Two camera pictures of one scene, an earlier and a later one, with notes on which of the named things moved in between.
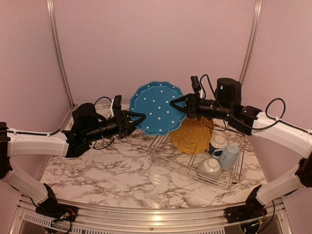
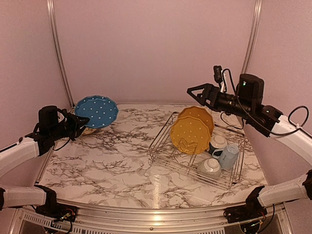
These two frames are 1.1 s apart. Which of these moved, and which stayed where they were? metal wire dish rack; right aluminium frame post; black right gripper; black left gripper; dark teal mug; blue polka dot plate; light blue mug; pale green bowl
Moved: black left gripper; blue polka dot plate; black right gripper
Stayed: metal wire dish rack; light blue mug; dark teal mug; pale green bowl; right aluminium frame post
